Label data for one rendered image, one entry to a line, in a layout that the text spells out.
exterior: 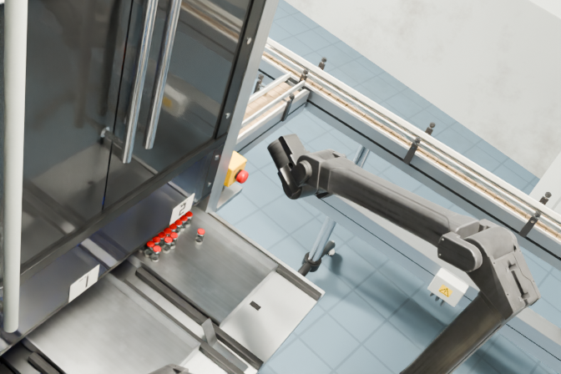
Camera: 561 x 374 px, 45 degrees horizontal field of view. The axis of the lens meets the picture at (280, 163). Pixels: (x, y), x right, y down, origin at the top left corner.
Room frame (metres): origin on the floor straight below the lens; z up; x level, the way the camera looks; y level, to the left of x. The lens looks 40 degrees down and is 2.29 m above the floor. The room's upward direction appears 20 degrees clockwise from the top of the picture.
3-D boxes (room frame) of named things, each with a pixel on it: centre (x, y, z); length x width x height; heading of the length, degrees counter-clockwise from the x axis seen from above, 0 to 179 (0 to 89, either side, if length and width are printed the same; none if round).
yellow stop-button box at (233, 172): (1.46, 0.14, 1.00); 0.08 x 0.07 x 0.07; 69
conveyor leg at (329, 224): (2.06, -0.28, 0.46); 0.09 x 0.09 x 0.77; 69
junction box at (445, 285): (1.81, -0.75, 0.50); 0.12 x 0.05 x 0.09; 69
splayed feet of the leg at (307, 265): (2.06, -0.28, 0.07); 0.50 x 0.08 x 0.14; 159
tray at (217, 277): (1.18, 0.11, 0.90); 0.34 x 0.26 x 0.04; 69
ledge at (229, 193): (1.49, 0.17, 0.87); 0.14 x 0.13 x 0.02; 69
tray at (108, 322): (0.87, 0.24, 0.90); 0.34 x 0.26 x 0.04; 69
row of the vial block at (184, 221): (1.22, 0.22, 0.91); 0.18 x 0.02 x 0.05; 159
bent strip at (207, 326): (0.95, -0.03, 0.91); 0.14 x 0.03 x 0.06; 68
